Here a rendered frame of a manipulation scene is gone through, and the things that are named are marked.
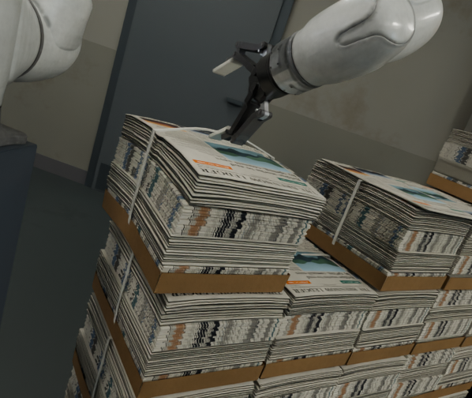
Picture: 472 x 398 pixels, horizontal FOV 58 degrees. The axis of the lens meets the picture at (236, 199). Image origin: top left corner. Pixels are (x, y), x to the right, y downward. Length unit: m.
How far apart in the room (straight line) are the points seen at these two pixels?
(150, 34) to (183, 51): 0.27
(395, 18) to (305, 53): 0.13
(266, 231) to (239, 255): 0.07
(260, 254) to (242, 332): 0.17
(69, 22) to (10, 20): 0.17
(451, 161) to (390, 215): 0.67
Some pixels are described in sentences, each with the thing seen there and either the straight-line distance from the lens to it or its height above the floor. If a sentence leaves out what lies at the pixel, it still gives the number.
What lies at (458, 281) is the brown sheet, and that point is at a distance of 1.43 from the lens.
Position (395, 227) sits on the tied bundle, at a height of 0.99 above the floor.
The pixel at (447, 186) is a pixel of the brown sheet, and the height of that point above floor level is 1.08.
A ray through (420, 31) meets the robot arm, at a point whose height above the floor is 1.36.
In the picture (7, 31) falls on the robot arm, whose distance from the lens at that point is 0.69.
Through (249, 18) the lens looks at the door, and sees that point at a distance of 3.27.
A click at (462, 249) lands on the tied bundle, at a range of 1.36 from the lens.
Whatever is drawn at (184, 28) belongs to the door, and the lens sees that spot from 3.33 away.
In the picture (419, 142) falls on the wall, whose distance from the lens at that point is 3.42.
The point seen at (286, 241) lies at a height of 0.95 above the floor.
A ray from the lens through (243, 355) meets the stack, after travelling 0.95.
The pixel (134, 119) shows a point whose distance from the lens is 0.94.
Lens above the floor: 1.21
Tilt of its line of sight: 15 degrees down
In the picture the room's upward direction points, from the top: 19 degrees clockwise
